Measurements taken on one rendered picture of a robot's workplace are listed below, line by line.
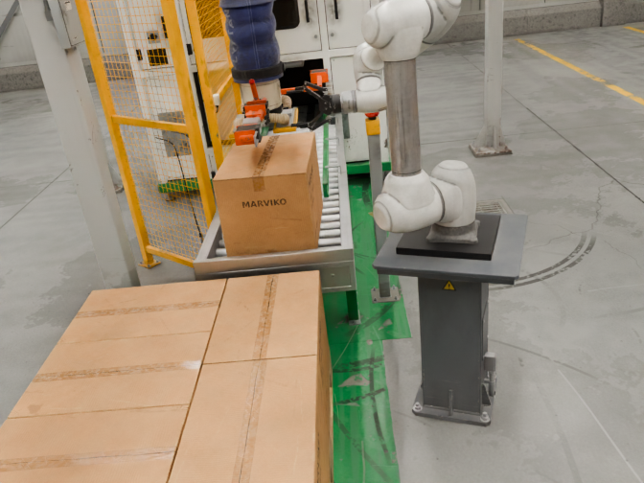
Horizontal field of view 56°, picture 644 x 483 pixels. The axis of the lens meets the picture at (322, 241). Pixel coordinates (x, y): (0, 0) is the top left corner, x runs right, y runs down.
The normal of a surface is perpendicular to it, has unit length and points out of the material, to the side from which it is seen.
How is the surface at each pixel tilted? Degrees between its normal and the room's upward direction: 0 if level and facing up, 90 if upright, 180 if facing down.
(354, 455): 0
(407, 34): 93
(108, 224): 90
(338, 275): 90
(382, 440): 0
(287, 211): 90
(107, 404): 0
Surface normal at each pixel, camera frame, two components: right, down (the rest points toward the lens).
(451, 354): -0.34, 0.44
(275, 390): -0.11, -0.89
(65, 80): 0.00, 0.44
